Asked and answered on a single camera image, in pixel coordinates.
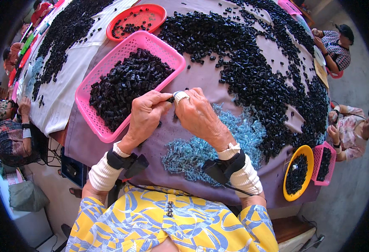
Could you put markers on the small black plastic part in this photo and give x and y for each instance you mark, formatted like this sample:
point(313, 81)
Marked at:
point(171, 100)

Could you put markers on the person's body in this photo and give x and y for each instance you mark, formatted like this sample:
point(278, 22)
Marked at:
point(172, 223)

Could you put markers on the white low table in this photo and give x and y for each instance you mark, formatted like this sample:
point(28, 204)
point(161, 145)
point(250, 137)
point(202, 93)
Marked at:
point(24, 222)

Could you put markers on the scattered black parts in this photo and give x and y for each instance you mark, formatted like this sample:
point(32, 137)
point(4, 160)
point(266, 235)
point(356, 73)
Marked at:
point(126, 29)

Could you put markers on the white table cloth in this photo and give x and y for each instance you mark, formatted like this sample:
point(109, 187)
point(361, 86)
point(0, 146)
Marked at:
point(58, 100)

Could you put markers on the black wrist band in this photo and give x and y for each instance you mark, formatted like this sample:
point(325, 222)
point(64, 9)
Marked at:
point(124, 162)
point(222, 167)

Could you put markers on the blue plastic crate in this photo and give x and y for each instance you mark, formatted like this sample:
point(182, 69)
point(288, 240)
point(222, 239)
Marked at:
point(72, 170)

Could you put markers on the black parts batch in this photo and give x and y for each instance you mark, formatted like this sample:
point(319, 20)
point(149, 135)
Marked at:
point(296, 174)

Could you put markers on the person's left hand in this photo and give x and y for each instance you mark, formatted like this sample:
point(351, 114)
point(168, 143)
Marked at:
point(143, 116)

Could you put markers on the red round plastic tray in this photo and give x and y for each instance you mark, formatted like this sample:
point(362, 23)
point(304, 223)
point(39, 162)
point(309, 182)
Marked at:
point(140, 17)

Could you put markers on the grey plastic bag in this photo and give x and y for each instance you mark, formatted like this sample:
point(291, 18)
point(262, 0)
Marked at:
point(27, 197)

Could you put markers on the yellow oval plastic tray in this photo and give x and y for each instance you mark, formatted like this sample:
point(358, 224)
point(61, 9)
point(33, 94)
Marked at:
point(309, 157)

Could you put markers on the small pink plastic basket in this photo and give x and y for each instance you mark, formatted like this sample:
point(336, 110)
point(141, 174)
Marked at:
point(317, 152)

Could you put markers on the brown wooden bench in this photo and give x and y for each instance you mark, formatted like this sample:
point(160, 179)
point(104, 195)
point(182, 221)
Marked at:
point(290, 228)

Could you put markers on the red plastic stool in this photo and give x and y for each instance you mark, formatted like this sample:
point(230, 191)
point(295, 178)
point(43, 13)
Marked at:
point(335, 75)

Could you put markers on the large pink plastic basket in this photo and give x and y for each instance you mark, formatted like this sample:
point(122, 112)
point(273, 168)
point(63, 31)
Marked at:
point(91, 82)

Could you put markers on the white round plate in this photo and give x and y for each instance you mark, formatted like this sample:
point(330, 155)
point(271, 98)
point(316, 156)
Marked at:
point(319, 56)

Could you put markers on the pile of black parts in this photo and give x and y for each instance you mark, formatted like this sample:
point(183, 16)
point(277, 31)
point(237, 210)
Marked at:
point(127, 85)

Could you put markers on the person's right hand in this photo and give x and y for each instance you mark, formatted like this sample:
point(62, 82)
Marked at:
point(200, 116)

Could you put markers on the purple table cloth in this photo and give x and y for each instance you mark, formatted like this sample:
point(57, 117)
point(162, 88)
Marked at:
point(203, 78)

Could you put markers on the row of coloured trays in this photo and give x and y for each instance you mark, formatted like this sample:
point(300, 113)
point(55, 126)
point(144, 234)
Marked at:
point(25, 52)

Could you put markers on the heap of clear blue springs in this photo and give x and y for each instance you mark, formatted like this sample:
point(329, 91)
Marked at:
point(203, 151)

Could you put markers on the long heap of black parts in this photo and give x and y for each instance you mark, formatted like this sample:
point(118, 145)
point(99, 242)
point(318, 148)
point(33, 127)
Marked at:
point(68, 34)

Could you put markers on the black parts load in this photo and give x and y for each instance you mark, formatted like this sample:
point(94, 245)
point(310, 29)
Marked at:
point(324, 165)

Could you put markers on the tan flat tray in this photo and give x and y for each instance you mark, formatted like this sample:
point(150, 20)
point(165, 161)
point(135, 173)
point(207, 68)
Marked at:
point(322, 74)

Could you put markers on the huge heap of black parts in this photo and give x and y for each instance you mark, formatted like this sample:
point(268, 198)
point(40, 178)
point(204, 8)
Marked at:
point(253, 72)

